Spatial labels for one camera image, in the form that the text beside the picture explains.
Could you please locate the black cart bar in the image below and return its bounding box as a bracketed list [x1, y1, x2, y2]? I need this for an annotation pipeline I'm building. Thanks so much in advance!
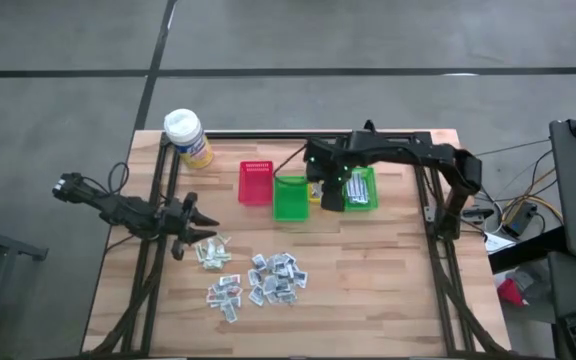
[487, 227, 567, 274]

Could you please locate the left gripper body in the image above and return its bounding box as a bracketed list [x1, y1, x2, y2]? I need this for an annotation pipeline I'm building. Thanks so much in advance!
[160, 192, 199, 246]

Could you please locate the white paper sheet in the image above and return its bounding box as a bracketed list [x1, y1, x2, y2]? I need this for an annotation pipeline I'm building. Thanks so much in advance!
[482, 232, 517, 254]

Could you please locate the yellow cable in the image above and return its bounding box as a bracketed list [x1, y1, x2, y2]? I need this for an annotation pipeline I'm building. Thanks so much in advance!
[500, 167, 564, 226]

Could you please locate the red cloth object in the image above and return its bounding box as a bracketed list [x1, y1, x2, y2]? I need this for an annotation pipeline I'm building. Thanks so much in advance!
[496, 278, 528, 307]

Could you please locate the black power supply box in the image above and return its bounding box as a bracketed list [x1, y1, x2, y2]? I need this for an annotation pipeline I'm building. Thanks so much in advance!
[502, 202, 539, 239]

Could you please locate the green plastic basket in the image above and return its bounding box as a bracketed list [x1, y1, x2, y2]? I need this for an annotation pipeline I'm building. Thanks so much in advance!
[272, 174, 311, 223]
[342, 166, 380, 212]

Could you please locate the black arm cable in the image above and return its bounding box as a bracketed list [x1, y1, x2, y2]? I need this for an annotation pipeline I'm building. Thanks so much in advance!
[272, 144, 314, 184]
[107, 162, 130, 196]

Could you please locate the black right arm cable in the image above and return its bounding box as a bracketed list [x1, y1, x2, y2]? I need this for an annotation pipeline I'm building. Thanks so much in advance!
[272, 144, 314, 184]

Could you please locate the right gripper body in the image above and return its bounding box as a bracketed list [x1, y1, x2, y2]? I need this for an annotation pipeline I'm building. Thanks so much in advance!
[305, 138, 354, 190]

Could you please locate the red plastic basket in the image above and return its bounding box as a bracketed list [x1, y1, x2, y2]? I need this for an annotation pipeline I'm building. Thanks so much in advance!
[237, 159, 275, 207]

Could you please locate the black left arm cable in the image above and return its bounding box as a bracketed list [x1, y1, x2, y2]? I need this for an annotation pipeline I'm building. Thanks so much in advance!
[107, 162, 130, 196]

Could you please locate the Lysol wipes canister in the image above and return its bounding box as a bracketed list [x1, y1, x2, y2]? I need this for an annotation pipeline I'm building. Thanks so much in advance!
[162, 108, 215, 170]

